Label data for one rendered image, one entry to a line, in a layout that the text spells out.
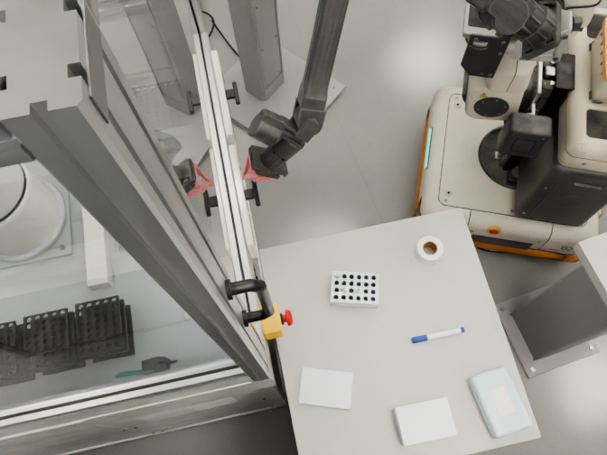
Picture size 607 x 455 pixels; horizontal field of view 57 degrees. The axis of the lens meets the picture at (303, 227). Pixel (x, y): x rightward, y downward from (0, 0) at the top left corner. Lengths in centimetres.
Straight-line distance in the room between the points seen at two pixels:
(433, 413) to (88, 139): 121
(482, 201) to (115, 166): 195
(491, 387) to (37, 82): 131
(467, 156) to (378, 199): 43
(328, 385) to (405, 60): 182
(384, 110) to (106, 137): 240
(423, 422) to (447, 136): 124
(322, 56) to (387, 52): 165
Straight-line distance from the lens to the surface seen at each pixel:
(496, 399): 146
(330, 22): 120
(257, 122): 127
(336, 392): 143
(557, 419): 237
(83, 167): 33
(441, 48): 291
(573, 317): 196
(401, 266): 153
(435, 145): 227
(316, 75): 124
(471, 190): 220
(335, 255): 152
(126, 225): 39
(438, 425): 142
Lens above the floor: 220
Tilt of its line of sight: 68 degrees down
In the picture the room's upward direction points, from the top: 4 degrees counter-clockwise
